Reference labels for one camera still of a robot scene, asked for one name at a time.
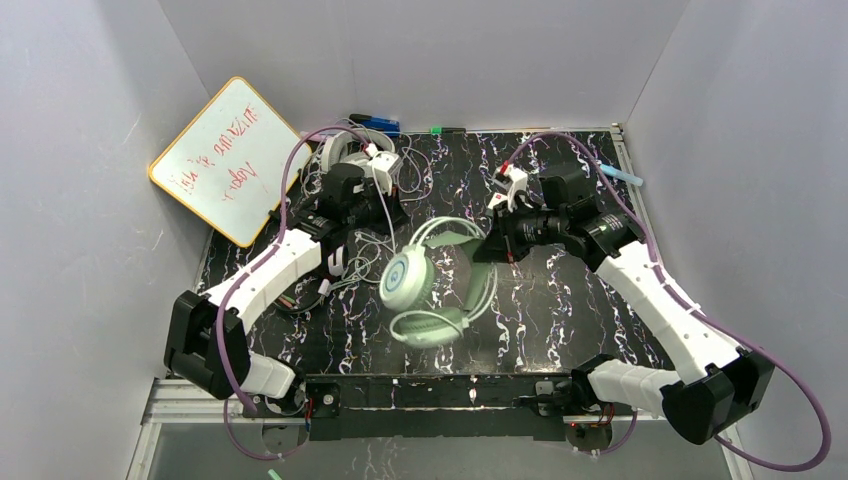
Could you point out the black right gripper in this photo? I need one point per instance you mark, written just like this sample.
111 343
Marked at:
494 235

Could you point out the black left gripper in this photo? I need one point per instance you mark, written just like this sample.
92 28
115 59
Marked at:
382 209

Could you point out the mint green headphones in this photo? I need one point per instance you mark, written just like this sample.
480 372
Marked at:
410 280

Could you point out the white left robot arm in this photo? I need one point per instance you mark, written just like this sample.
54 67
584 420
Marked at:
207 339

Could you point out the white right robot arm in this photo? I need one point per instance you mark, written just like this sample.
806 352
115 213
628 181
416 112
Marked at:
715 381

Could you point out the grey white headphones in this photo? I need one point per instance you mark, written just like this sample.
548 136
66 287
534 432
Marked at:
345 147

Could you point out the blue marker pen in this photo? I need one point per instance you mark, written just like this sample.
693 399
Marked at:
387 126

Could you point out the green black marker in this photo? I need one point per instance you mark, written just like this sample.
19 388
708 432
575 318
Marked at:
442 130

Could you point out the yellow framed whiteboard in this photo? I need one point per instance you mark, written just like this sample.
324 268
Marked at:
227 165

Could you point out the light blue pen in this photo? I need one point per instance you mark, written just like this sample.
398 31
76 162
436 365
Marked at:
620 175

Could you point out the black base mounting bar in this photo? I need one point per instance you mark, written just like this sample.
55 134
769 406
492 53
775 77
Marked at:
440 405

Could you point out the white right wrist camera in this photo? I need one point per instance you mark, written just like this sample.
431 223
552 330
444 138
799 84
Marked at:
511 183

